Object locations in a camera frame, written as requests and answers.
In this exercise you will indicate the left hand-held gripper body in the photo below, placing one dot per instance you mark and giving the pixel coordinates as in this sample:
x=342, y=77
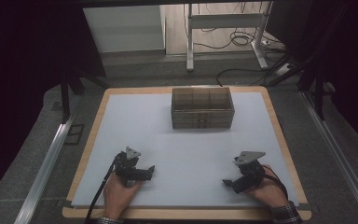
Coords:
x=127, y=170

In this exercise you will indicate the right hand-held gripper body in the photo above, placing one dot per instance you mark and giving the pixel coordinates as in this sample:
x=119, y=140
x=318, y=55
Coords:
x=248, y=174

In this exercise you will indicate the person's right hand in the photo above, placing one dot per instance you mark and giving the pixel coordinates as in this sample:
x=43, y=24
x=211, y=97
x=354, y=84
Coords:
x=268, y=189

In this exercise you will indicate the person's left hand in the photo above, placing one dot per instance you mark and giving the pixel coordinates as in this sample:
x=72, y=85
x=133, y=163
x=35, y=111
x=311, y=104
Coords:
x=118, y=194

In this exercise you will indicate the white table mat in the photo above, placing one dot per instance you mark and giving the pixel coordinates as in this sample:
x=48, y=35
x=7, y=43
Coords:
x=183, y=149

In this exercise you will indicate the clear brown drawer organizer box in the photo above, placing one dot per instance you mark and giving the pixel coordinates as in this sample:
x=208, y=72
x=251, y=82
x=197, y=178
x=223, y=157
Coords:
x=202, y=107

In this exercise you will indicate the black metal stand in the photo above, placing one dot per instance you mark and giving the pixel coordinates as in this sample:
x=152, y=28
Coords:
x=65, y=96
x=318, y=93

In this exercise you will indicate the white panel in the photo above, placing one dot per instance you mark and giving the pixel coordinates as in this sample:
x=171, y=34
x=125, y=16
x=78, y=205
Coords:
x=124, y=28

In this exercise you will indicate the dark curtain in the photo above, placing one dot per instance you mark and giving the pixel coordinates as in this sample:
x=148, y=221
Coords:
x=24, y=62
x=338, y=46

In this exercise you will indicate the black floor bracket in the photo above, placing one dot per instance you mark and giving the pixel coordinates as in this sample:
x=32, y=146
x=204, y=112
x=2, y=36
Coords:
x=74, y=134

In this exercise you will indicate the aluminium rail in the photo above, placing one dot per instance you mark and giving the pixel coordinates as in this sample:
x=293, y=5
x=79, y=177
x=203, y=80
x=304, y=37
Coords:
x=45, y=168
x=338, y=155

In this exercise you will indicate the white metal desk frame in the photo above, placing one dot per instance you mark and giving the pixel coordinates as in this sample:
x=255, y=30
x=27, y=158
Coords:
x=227, y=21

